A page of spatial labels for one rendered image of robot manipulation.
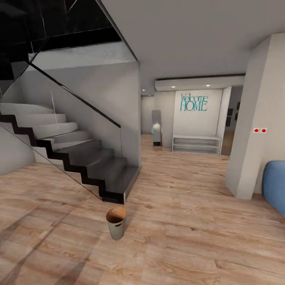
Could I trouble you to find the trash can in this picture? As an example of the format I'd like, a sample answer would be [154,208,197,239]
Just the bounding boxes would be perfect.
[106,207,127,241]

